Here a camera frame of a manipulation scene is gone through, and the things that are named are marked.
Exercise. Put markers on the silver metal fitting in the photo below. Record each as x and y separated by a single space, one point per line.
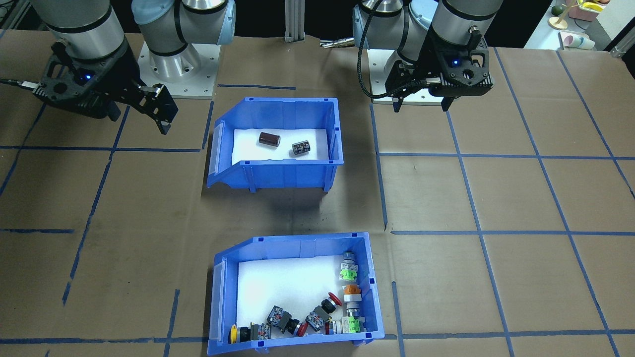
337 43

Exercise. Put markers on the green ball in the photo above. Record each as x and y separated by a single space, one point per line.
556 9

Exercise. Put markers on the metal frame bars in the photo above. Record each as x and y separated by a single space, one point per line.
14 12

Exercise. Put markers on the blue capacitor storage bin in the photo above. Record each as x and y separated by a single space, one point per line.
278 176

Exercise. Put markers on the red mushroom push button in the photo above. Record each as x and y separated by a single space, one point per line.
331 301

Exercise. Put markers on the blue push button storage bin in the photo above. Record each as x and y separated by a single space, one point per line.
297 347

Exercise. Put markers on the brown cylindrical capacitor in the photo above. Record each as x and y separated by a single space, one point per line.
269 139

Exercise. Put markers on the orange push button switch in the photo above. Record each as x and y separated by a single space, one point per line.
351 292

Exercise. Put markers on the pink box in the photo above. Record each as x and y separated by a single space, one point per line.
583 14

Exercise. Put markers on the black cylindrical capacitor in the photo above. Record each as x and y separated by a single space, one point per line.
300 148

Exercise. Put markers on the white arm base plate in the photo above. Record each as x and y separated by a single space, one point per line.
198 84
384 100

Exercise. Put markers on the patterned paper cup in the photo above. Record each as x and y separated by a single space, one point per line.
578 40

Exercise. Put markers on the wooden toy stand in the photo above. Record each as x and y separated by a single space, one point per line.
559 21

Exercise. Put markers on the red white push button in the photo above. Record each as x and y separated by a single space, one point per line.
334 327

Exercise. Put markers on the green switch with black knob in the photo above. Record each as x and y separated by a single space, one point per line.
349 270

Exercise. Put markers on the yellow push button switch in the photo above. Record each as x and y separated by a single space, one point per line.
243 333

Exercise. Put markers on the aluminium bar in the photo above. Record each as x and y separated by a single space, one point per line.
622 49

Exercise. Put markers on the black red contact switch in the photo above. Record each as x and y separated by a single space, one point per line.
315 321

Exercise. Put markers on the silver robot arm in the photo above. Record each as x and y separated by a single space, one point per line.
168 54
461 20

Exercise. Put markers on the white foam bin liner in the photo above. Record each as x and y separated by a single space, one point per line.
248 144

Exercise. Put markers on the green switch with silver head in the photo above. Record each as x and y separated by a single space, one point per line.
354 322

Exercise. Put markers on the yellow toy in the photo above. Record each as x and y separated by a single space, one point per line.
591 6

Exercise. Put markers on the aluminium profile post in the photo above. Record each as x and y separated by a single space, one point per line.
295 20

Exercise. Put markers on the small parts in bins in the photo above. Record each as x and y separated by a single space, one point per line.
278 287

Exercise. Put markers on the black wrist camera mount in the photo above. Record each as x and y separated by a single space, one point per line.
69 89
469 74

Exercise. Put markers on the black push button switch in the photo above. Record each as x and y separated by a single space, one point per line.
280 318

